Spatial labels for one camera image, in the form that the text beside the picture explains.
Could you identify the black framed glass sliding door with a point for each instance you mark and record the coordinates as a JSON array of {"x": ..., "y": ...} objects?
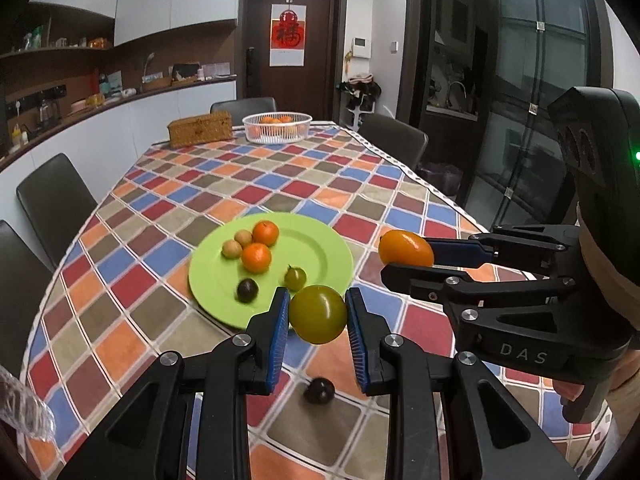
[{"x": 535, "y": 85}]

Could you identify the person's right forearm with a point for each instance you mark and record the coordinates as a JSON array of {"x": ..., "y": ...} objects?
[{"x": 627, "y": 395}]

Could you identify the woven wicker box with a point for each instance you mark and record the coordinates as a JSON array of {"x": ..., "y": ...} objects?
[{"x": 200, "y": 130}]

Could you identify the white desk lamp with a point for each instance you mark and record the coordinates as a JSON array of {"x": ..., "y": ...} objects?
[{"x": 148, "y": 62}]

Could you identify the white mesh basket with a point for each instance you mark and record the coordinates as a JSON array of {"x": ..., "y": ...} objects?
[{"x": 277, "y": 132}]

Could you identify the person's right hand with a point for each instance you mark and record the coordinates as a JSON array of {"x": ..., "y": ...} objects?
[{"x": 559, "y": 389}]

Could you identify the large orange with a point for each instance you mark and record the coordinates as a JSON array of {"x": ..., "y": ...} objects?
[{"x": 256, "y": 257}]

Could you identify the white wall intercom panel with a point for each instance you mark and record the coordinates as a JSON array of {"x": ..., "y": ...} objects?
[{"x": 361, "y": 48}]

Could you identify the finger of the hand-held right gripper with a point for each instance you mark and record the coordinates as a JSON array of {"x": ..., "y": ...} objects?
[
  {"x": 415, "y": 280},
  {"x": 455, "y": 252}
]

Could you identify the small wicker tray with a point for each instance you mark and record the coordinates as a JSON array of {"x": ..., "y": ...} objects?
[{"x": 156, "y": 84}]

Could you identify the dark brown door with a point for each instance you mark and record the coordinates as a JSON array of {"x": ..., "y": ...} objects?
[{"x": 320, "y": 85}]

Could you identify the clear plastic water bottle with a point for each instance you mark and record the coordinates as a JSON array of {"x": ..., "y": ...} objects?
[{"x": 25, "y": 410}]

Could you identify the brown kiwi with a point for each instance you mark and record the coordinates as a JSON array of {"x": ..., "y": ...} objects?
[
  {"x": 232, "y": 248},
  {"x": 243, "y": 238}
]

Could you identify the glass kettle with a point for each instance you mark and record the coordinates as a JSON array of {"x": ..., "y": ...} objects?
[{"x": 46, "y": 114}]

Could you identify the metal kitchen faucet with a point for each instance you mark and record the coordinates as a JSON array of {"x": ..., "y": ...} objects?
[{"x": 456, "y": 92}]

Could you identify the red and white door poster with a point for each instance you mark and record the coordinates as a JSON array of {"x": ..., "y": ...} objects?
[{"x": 287, "y": 35}]

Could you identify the dark purple bag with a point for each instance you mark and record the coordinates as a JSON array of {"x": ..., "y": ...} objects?
[{"x": 442, "y": 177}]

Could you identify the pile of bags on rack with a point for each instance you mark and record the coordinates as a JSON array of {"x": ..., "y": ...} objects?
[{"x": 361, "y": 95}]

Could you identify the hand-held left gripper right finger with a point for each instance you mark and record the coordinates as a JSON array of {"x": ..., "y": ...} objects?
[{"x": 357, "y": 340}]

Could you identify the white kitchen counter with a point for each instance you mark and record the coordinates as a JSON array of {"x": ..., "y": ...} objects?
[{"x": 150, "y": 115}]

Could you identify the orange in white basket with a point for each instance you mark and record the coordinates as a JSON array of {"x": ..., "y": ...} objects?
[
  {"x": 268, "y": 120},
  {"x": 285, "y": 119}
]

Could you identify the dark grey dining chair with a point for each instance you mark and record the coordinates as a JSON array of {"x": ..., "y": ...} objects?
[
  {"x": 55, "y": 200},
  {"x": 20, "y": 285},
  {"x": 395, "y": 137},
  {"x": 242, "y": 105}
]

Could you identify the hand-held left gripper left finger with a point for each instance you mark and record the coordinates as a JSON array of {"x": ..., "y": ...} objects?
[{"x": 277, "y": 340}]

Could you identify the green plate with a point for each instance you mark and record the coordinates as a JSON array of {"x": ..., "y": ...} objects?
[{"x": 320, "y": 255}]

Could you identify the dark purple plum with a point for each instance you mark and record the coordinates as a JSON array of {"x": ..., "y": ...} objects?
[
  {"x": 319, "y": 390},
  {"x": 247, "y": 290}
]

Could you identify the green plum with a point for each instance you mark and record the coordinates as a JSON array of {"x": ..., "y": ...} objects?
[
  {"x": 317, "y": 314},
  {"x": 295, "y": 278}
]

